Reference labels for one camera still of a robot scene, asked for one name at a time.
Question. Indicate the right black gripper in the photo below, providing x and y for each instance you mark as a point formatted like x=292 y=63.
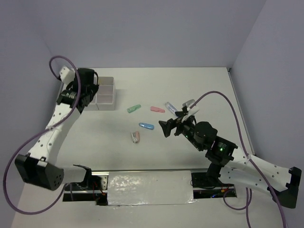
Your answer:
x=171 y=123

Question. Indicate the clear glue bottle blue cap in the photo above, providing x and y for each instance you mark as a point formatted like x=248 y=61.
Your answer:
x=171 y=108

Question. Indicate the blue correction tape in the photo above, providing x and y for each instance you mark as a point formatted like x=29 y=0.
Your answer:
x=146 y=126

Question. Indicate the pink correction tape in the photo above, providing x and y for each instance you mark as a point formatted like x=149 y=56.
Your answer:
x=157 y=109

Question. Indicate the small pink stapler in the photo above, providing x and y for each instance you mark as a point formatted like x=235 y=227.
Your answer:
x=135 y=137

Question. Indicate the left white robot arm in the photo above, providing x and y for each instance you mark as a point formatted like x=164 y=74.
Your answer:
x=37 y=167

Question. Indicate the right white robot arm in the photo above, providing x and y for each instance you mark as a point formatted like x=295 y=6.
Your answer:
x=230 y=165

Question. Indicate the green correction tape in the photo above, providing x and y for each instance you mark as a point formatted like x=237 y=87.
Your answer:
x=133 y=108

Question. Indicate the right white divided container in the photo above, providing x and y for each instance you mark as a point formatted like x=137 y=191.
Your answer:
x=106 y=95

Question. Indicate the white divided container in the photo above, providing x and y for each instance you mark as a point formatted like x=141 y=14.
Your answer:
x=93 y=105
x=106 y=95

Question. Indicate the left white divided container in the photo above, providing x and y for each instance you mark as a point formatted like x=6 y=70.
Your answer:
x=93 y=105

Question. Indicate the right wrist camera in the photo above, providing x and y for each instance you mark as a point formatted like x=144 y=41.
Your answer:
x=190 y=110

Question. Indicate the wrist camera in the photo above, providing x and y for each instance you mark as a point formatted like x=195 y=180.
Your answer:
x=190 y=110
x=66 y=75

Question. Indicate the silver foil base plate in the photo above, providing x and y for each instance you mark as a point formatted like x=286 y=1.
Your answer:
x=149 y=188

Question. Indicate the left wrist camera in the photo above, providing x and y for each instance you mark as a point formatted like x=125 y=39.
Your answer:
x=66 y=75

